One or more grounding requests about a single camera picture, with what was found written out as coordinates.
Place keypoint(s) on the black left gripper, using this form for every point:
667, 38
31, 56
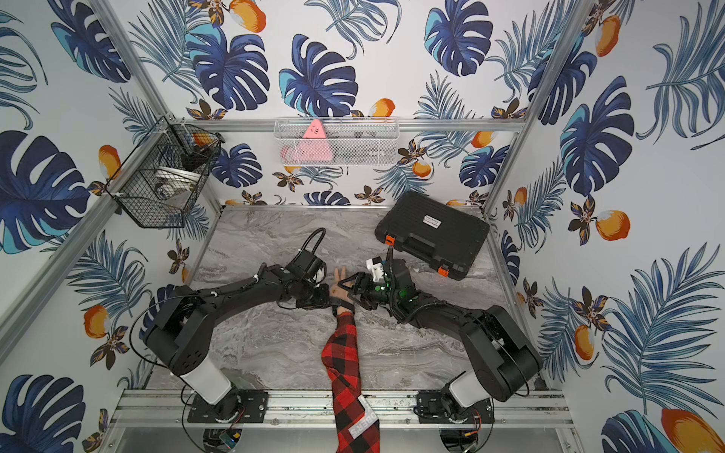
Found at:
316, 292

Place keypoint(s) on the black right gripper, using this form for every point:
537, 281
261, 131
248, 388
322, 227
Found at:
361, 278

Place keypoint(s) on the black wrist watch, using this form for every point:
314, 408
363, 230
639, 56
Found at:
341, 306

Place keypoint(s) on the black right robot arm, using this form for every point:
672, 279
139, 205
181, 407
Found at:
502, 358

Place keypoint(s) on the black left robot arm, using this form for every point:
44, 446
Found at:
180, 333

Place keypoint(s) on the red plaid sleeved forearm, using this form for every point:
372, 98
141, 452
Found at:
355, 432

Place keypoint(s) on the mannequin hand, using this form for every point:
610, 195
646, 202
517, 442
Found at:
335, 291

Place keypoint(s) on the black plastic tool case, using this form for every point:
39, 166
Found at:
447, 239

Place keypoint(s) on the pink triangle item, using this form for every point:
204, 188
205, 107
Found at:
314, 146

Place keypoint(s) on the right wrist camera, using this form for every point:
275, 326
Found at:
379, 269

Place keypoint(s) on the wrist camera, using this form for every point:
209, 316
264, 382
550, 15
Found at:
308, 266
379, 269

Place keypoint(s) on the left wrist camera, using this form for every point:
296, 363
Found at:
308, 266

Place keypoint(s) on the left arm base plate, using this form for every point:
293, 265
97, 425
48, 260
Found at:
239, 406

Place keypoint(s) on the clear wall shelf basket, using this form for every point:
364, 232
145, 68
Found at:
355, 141

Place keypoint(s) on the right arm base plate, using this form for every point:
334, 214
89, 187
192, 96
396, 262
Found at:
438, 407

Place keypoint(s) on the black wire basket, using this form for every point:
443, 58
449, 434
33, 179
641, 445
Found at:
158, 185

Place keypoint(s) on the aluminium front rail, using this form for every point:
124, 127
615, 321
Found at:
318, 409

